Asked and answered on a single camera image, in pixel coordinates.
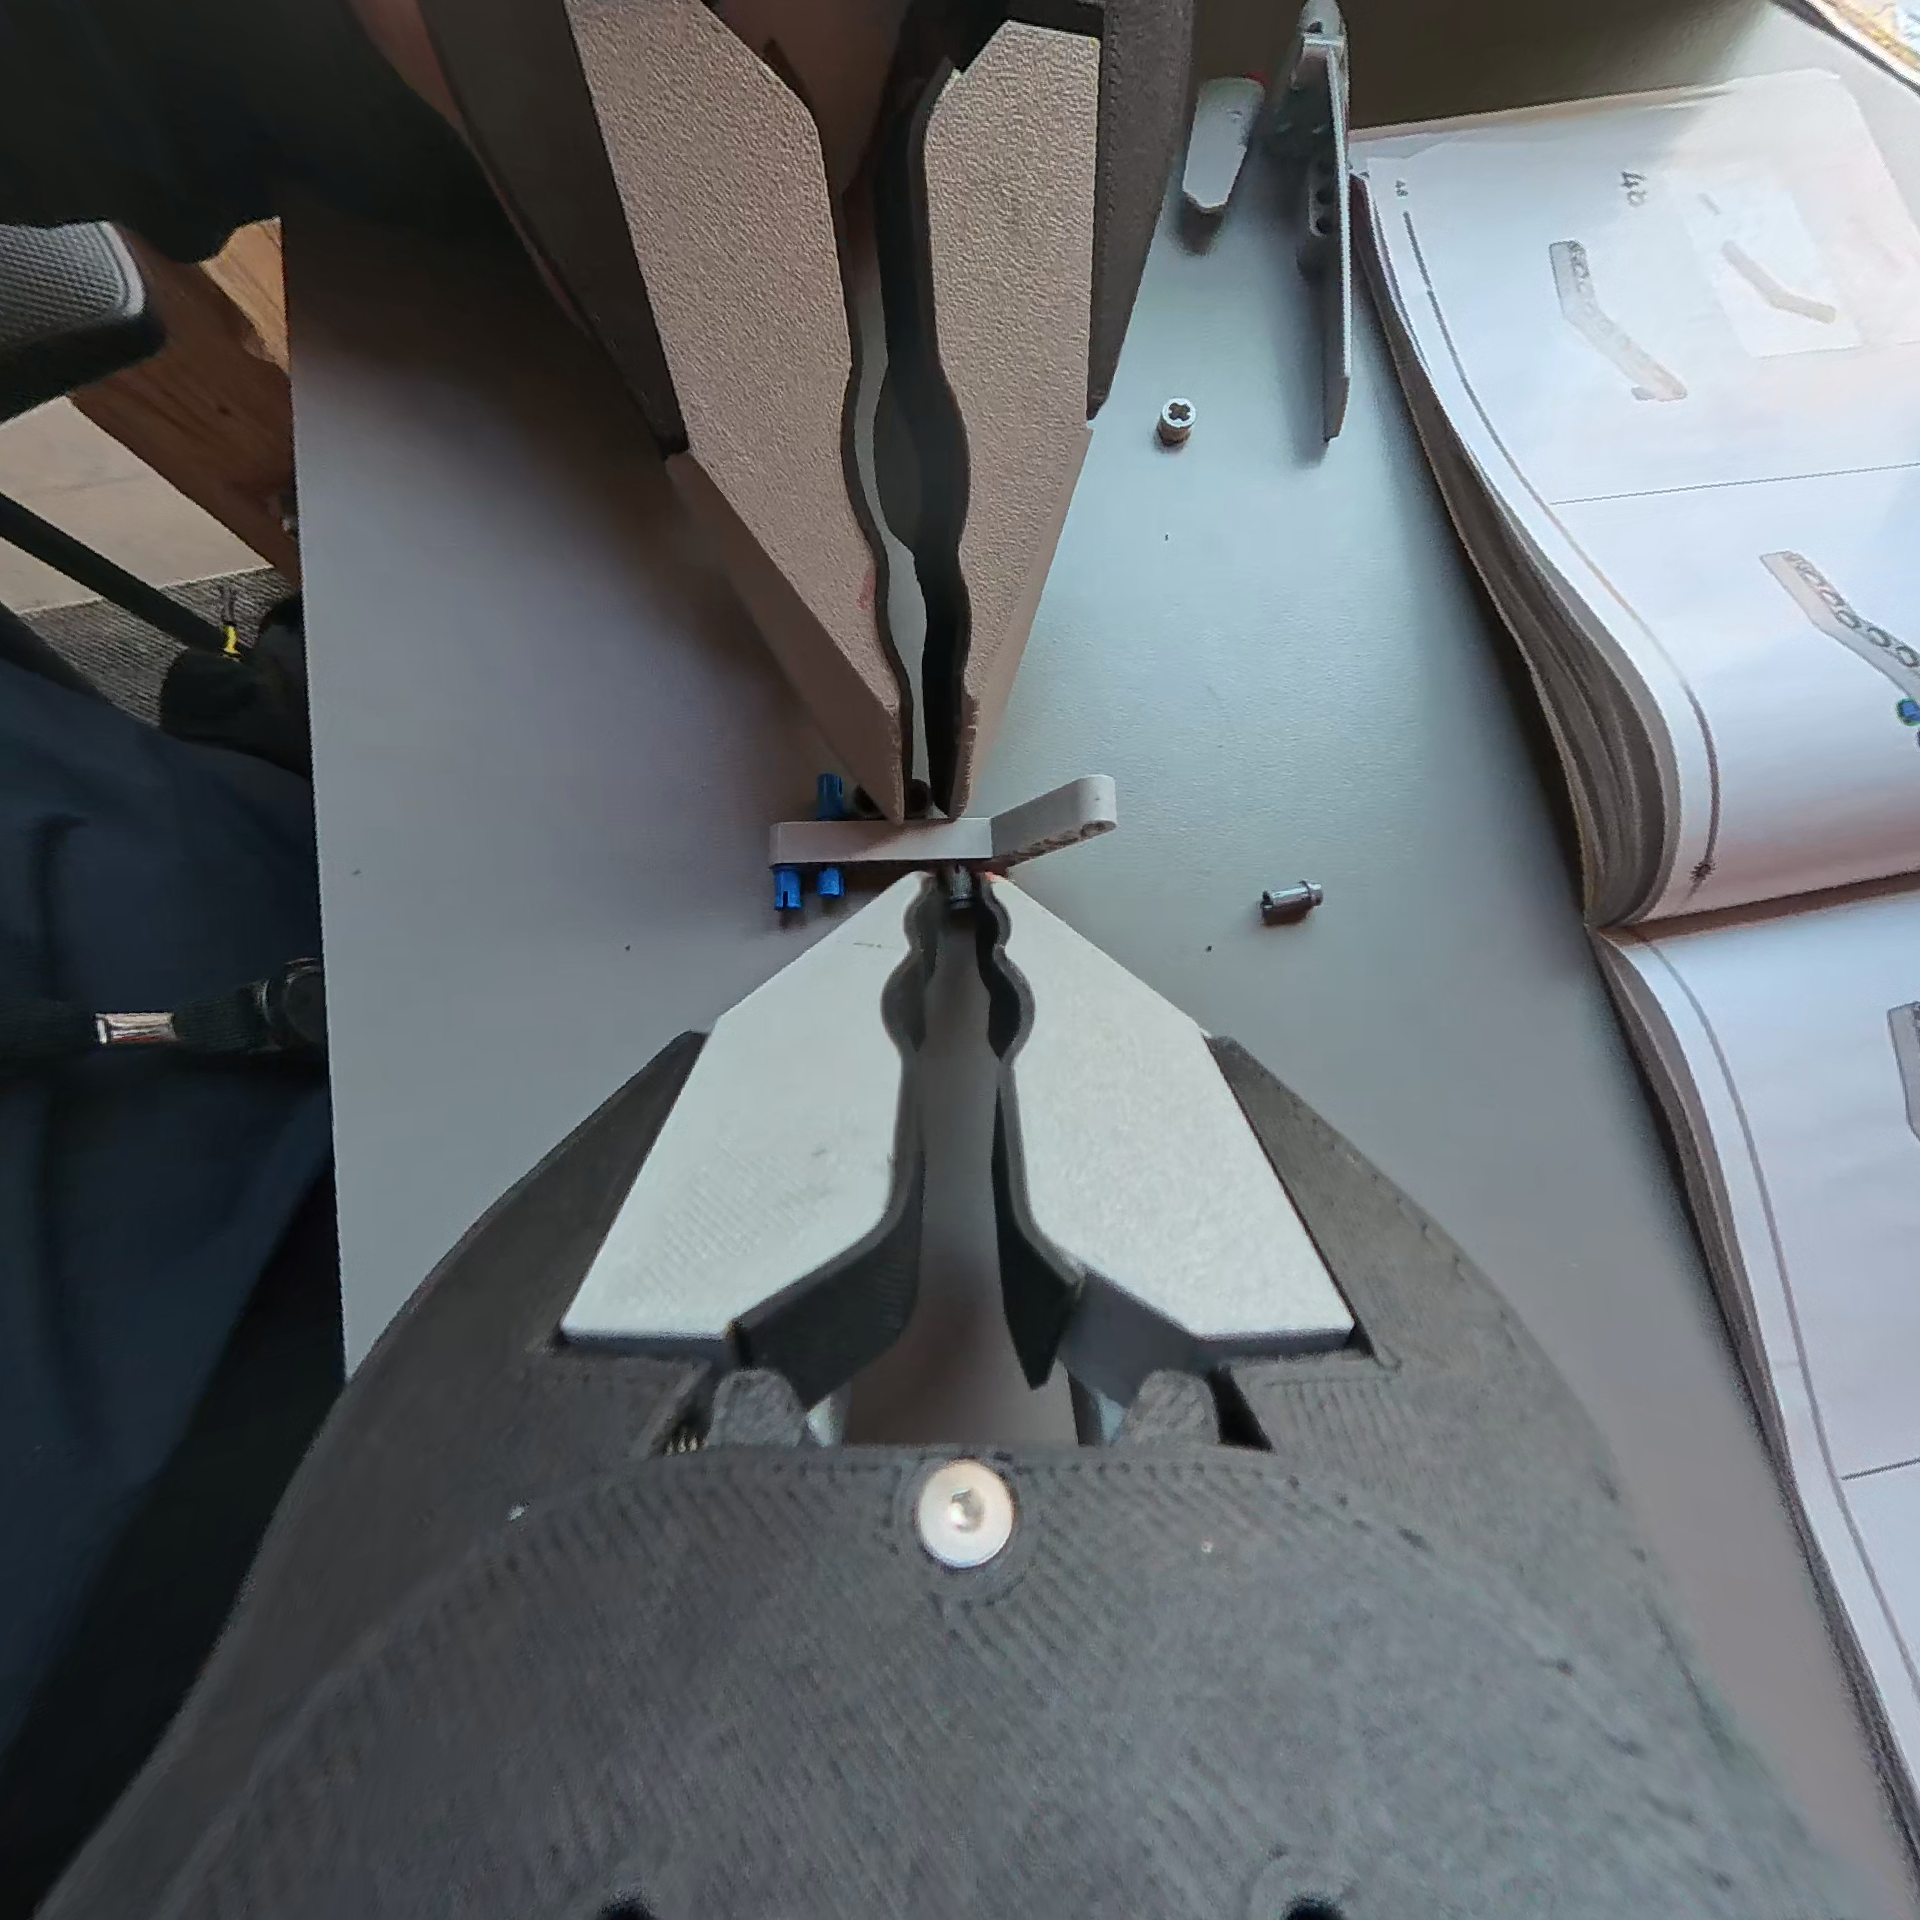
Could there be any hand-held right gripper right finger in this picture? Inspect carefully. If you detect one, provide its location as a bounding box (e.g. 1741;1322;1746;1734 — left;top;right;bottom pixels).
974;875;1355;1445

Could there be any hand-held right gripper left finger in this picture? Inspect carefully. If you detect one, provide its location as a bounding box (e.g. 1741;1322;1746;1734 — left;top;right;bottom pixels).
559;867;945;1412

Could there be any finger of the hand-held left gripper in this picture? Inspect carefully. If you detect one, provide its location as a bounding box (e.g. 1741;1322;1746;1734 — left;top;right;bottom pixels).
569;0;921;821
879;0;1114;821

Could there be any grey angled lego beam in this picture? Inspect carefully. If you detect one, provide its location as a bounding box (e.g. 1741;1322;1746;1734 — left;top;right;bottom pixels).
762;771;1124;918

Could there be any person's left forearm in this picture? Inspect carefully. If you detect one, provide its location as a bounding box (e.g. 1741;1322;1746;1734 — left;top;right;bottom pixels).
0;0;385;257

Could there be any short grey lego panel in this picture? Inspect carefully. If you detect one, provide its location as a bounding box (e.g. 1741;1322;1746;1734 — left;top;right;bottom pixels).
1178;78;1264;218

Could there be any long dark grey lego panel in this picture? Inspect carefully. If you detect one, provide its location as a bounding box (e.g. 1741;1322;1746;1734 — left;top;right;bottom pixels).
1267;0;1357;444

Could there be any brown cardboard box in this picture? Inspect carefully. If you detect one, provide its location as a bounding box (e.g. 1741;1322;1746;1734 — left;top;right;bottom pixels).
1343;0;1860;143

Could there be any black bag yellow tag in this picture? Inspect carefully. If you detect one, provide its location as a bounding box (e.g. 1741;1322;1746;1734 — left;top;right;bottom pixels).
156;590;311;774

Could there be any black office chair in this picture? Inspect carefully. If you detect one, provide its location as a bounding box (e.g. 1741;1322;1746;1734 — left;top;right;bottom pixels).
0;221;197;610

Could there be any white instruction booklet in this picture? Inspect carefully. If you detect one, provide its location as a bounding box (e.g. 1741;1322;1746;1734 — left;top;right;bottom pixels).
1349;68;1920;1756

